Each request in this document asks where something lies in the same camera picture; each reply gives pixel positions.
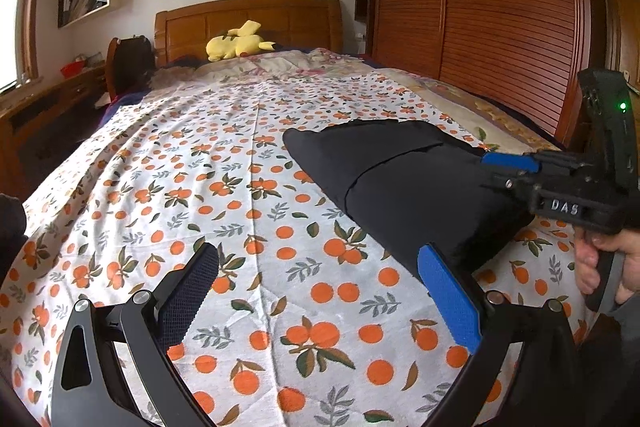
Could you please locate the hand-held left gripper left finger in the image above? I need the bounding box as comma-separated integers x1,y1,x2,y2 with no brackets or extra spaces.
50,243,221,427

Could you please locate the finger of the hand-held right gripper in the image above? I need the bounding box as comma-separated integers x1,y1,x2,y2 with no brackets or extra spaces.
487,173,540,208
480,150,585,176

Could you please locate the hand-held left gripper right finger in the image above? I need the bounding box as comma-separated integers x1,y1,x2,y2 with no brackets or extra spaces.
416,243,584,427

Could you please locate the black coat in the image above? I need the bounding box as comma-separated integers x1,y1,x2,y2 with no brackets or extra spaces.
282,119,539,276

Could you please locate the person's right forearm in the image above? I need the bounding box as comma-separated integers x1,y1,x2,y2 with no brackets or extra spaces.
597,291,640,427

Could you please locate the person's right hand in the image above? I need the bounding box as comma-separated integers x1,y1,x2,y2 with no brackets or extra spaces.
573,231,640,306

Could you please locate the beige floral quilt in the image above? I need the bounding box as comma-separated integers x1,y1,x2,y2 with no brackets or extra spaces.
195,48,557,148

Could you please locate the orange fruit print blanket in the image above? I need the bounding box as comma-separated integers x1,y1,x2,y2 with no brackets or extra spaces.
0,52,601,427

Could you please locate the wooden slatted wardrobe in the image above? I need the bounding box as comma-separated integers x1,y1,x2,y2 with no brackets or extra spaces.
367,0,640,154

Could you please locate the dark cloth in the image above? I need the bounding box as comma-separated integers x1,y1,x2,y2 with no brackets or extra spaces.
0,193,29,290

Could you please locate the purple bed sheet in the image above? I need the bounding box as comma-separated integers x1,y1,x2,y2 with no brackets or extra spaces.
94,89,153,130

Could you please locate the long wooden desk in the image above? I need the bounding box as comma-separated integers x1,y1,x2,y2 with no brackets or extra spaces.
0,62,114,204

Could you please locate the wooden chair with dark cloth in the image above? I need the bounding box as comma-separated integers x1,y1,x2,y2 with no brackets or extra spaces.
105,35,157,102

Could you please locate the yellow plush toy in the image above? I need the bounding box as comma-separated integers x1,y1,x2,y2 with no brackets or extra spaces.
206,21,275,63

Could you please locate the wooden bed headboard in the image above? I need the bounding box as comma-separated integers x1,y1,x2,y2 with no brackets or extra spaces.
154,0,345,68

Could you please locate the wooden framed window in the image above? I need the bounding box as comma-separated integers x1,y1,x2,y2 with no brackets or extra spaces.
0,0,43,96

